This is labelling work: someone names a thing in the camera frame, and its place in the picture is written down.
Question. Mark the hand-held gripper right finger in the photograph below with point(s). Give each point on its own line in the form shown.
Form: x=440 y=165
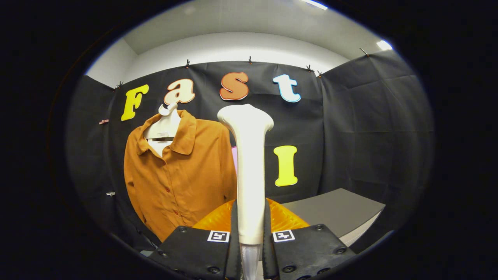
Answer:
x=269 y=256

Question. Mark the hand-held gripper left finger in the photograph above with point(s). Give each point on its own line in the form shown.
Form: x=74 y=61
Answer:
x=233 y=256

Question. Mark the orange button-up shirt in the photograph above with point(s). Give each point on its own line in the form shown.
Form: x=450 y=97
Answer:
x=186 y=179

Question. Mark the white garment steamer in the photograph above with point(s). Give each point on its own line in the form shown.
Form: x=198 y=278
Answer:
x=249 y=163

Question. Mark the grey top white cabinet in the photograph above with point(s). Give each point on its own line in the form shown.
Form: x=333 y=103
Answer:
x=330 y=210

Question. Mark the white mannequin torso stand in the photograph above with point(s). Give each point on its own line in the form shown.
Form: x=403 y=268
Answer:
x=165 y=124

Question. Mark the black backdrop cloth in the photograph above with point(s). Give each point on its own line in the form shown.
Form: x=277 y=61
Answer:
x=369 y=136

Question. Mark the small ceiling light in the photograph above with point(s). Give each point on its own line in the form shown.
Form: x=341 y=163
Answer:
x=384 y=45

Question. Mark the long ceiling light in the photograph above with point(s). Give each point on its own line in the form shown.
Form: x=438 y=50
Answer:
x=315 y=4

